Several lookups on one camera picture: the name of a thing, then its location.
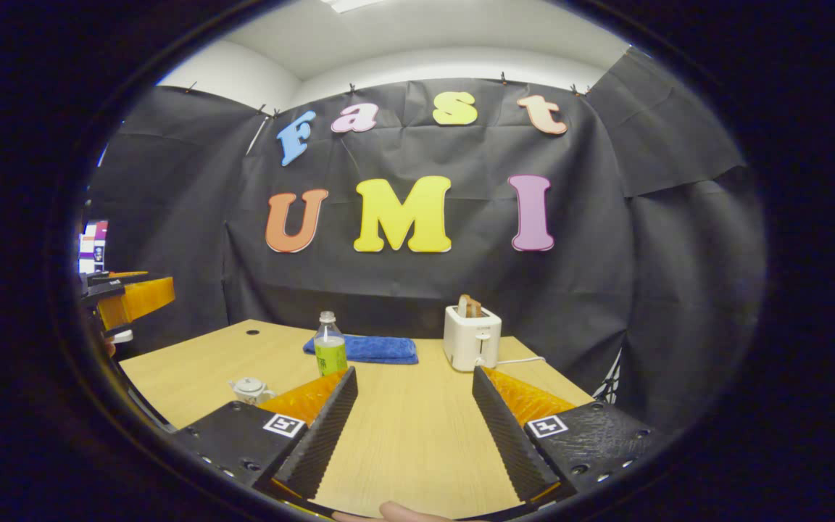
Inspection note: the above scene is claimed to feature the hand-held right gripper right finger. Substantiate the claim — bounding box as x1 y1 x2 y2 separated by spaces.
472 366 661 503

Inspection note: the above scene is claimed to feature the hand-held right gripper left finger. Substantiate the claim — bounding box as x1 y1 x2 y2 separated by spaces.
171 366 359 501

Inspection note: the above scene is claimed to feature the green label water bottle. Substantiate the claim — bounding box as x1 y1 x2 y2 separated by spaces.
314 311 349 377

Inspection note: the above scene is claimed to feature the white teacup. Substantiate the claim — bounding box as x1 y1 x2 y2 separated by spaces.
228 386 277 405

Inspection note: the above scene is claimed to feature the computer monitor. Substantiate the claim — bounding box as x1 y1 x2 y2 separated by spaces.
78 220 109 275

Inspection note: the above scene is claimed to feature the blue towel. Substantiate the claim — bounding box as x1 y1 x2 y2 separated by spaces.
303 334 419 365

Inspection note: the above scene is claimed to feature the white toaster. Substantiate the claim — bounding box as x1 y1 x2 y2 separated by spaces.
444 304 503 373

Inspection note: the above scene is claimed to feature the ceiling light panel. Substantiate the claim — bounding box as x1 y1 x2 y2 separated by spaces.
320 0 386 14

